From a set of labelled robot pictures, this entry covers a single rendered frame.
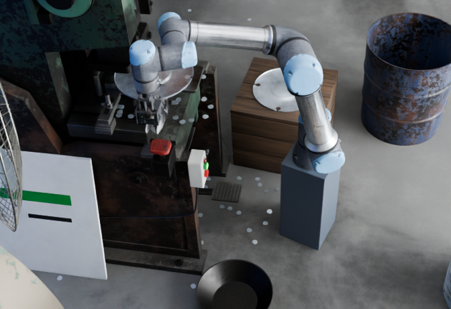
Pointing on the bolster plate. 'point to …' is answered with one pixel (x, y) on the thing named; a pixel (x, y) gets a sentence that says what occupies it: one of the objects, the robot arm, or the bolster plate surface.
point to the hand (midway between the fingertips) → (156, 128)
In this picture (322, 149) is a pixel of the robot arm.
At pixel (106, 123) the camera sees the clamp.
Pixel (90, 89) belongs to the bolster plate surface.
